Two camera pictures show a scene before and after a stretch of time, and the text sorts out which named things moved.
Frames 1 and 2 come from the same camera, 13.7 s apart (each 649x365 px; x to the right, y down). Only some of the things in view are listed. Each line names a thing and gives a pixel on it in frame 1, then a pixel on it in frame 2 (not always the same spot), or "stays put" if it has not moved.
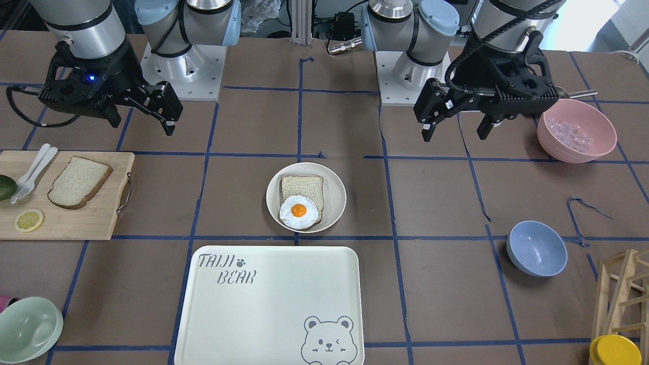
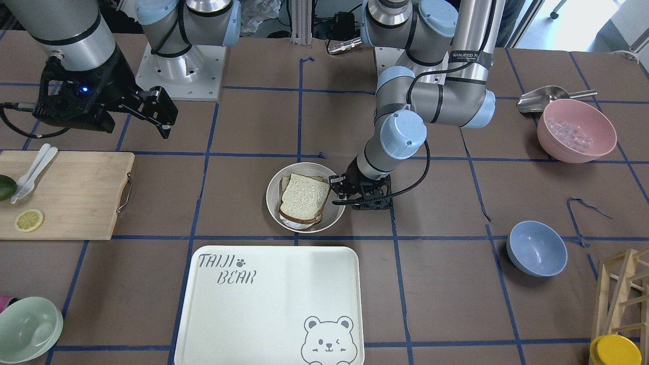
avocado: x=8 y=187 stays put
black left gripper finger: x=485 y=124 -> x=362 y=202
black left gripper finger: x=436 y=102 -> x=338 y=184
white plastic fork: x=30 y=184 stays put
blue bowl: x=536 y=249 stays put
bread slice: x=77 y=182 -> x=303 y=198
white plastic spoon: x=25 y=176 stays put
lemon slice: x=29 y=220 stays put
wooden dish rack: x=622 y=298 stays put
